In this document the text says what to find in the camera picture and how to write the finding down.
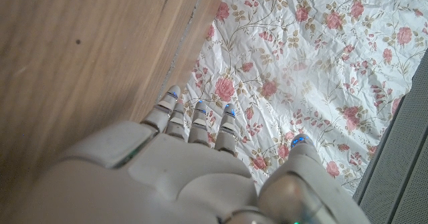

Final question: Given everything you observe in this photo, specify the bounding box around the grey tape outline on table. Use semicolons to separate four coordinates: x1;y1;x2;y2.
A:
156;0;210;101

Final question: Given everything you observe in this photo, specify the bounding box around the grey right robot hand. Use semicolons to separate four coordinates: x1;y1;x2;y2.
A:
9;85;372;224

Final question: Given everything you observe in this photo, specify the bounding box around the black frame post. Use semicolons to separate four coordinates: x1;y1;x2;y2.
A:
352;48;428;203

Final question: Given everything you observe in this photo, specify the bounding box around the floral print backdrop cloth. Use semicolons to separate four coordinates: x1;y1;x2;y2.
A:
179;0;428;197

